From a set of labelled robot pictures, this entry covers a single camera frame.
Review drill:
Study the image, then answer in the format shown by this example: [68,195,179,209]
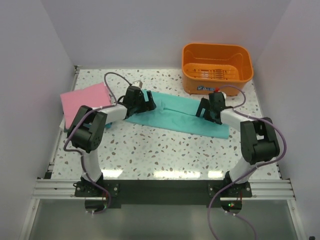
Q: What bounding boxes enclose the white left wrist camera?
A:
[131,80,143,89]

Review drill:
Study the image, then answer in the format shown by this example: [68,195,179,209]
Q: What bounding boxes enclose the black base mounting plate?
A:
[73,179,253,211]

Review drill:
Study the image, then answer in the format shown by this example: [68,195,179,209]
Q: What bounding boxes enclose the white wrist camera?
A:
[131,80,143,89]
[214,87,227,99]

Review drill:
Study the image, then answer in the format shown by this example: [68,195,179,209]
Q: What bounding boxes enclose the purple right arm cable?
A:
[207,84,288,240]

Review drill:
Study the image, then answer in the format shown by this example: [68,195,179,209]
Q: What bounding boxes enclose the folded turquoise t-shirt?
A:
[63,121,113,133]

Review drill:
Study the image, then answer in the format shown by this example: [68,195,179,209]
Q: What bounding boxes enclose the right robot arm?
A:
[196,91,280,197]

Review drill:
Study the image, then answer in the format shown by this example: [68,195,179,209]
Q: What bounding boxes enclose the orange plastic basket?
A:
[181,43,254,96]

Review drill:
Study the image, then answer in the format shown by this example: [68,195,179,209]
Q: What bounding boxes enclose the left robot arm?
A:
[63,85,157,196]

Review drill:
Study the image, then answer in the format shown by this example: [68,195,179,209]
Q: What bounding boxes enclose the folded pink t-shirt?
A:
[60,82,111,129]

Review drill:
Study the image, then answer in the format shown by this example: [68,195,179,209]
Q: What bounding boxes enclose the mint green t-shirt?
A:
[126,91,229,139]

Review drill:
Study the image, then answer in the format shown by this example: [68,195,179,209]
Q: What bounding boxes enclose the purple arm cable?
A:
[63,72,136,216]
[207,84,288,240]

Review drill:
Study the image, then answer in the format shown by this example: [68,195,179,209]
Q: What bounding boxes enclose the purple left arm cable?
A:
[63,72,136,216]

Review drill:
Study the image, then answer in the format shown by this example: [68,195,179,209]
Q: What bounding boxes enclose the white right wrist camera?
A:
[214,87,227,99]

